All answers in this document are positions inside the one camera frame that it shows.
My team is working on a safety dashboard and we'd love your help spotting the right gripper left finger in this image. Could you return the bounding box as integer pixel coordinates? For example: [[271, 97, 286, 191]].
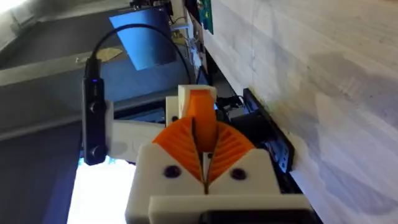
[[124, 117, 208, 224]]

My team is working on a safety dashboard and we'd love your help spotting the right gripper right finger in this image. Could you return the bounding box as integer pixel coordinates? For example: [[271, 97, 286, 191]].
[[207, 121, 282, 195]]

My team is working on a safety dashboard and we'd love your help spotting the blue screen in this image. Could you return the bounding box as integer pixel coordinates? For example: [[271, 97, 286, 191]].
[[108, 6, 178, 72]]

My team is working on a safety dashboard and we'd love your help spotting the green circuit board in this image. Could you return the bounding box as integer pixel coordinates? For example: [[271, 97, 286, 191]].
[[197, 0, 215, 35]]

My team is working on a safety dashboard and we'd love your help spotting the black rail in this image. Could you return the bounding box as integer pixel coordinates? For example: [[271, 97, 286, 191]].
[[196, 52, 325, 224]]

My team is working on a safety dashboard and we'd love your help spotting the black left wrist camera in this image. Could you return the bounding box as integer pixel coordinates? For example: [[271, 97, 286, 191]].
[[81, 58, 108, 166]]

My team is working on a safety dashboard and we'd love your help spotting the black camera cable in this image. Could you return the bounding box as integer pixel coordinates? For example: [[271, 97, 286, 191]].
[[90, 22, 192, 85]]

